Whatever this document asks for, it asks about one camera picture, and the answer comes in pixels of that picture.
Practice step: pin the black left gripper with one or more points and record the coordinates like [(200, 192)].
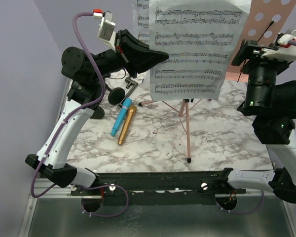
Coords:
[(125, 46)]

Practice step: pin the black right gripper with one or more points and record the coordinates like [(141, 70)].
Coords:
[(251, 53)]

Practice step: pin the sheet music page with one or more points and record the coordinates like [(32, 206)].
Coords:
[(199, 37), (141, 20)]

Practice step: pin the pink perforated music stand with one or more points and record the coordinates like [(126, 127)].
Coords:
[(265, 19)]

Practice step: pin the black mic clip stand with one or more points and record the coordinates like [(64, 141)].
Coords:
[(99, 113)]

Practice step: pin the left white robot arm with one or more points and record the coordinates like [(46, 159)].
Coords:
[(88, 72)]

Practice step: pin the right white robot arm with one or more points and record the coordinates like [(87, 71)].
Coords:
[(274, 108)]

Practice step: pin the dark metal drum key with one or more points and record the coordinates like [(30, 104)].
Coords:
[(131, 85)]

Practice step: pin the black round-base mic stand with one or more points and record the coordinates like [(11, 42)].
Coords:
[(116, 95)]

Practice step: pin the blue toy microphone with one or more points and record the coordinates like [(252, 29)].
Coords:
[(124, 109)]

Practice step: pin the gold toy microphone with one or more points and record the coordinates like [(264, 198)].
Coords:
[(130, 115)]

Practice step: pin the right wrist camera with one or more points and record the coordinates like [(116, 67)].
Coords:
[(286, 47)]

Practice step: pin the black mounting base rail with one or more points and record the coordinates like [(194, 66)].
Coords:
[(174, 188)]

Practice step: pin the aluminium extrusion frame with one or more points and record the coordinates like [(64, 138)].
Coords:
[(56, 214)]

